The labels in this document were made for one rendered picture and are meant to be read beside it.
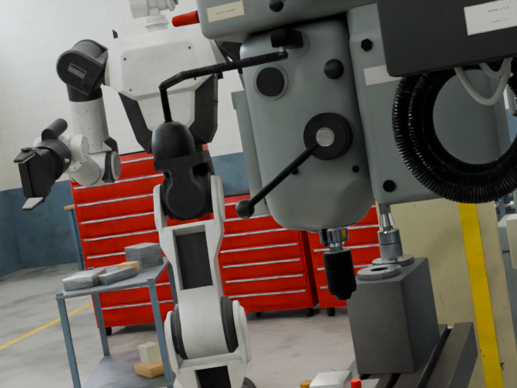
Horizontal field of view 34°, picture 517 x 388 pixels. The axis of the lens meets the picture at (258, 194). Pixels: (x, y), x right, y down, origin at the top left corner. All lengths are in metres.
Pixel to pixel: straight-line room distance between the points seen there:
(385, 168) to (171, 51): 1.00
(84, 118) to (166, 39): 0.32
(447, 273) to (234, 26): 2.00
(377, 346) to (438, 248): 1.45
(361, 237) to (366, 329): 4.37
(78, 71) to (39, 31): 10.30
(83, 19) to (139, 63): 10.01
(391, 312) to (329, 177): 0.48
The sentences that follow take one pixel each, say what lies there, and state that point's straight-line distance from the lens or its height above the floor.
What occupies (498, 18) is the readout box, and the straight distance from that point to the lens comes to 0.95.
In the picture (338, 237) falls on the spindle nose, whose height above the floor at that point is 1.29.
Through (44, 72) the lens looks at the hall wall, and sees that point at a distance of 12.47.
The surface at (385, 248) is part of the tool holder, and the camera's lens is 1.80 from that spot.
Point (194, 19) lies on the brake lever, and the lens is 1.55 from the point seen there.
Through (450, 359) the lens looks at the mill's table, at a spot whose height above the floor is 0.96.
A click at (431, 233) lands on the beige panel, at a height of 1.00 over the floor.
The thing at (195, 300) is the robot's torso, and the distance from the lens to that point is 2.10.
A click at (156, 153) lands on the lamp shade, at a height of 1.47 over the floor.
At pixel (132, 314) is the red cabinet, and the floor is 0.17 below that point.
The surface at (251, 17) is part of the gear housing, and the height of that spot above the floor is 1.65.
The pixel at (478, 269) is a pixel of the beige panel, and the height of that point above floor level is 0.85.
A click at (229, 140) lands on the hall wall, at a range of 11.16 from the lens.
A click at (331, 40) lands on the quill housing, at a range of 1.27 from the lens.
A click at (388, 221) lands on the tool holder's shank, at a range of 1.80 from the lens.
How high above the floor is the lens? 1.49
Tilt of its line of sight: 5 degrees down
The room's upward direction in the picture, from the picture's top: 10 degrees counter-clockwise
